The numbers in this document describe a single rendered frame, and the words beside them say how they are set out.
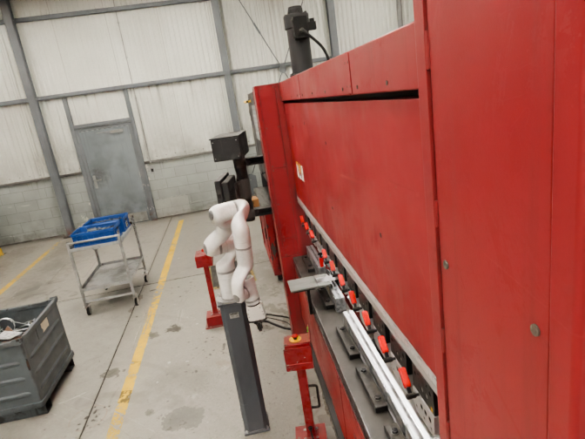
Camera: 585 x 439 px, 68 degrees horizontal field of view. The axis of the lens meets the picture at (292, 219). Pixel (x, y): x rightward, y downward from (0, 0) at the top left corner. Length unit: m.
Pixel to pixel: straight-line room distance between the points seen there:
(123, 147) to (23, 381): 6.58
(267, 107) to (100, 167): 7.01
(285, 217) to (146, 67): 6.81
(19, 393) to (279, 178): 2.67
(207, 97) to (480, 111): 9.45
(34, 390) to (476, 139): 4.05
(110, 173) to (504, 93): 9.87
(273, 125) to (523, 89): 3.20
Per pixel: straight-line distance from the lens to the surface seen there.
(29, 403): 4.33
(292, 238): 3.70
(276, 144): 3.53
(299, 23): 3.19
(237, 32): 9.91
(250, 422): 3.32
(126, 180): 10.08
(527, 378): 0.46
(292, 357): 2.64
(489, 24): 0.42
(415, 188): 1.15
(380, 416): 2.01
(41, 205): 10.70
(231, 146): 3.67
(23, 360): 4.13
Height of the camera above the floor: 2.19
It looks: 16 degrees down
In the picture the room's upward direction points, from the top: 8 degrees counter-clockwise
